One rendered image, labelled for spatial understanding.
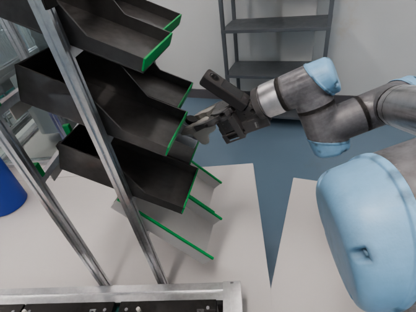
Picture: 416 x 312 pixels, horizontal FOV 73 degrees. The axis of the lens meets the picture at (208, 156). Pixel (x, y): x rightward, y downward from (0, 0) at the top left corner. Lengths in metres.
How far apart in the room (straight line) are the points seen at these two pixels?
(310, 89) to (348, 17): 2.62
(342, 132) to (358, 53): 2.70
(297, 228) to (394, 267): 0.80
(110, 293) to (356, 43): 2.97
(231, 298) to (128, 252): 0.41
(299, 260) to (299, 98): 0.53
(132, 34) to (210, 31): 2.90
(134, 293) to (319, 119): 0.62
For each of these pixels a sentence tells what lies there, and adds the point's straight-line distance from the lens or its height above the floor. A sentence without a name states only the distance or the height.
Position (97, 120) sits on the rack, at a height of 1.44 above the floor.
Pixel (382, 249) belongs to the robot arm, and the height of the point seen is 1.48.
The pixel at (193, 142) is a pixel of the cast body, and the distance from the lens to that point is 0.72.
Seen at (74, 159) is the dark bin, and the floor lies 1.33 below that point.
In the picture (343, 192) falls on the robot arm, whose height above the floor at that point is 1.50.
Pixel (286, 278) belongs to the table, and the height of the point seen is 0.86.
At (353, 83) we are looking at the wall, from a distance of 3.41.
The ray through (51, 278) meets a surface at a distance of 1.11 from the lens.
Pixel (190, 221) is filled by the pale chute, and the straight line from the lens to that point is 0.81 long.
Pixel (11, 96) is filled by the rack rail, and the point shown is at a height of 1.47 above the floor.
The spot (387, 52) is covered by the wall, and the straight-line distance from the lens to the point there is 3.32.
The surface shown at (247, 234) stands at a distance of 0.99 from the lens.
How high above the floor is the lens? 1.66
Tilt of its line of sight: 37 degrees down
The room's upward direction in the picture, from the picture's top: 9 degrees counter-clockwise
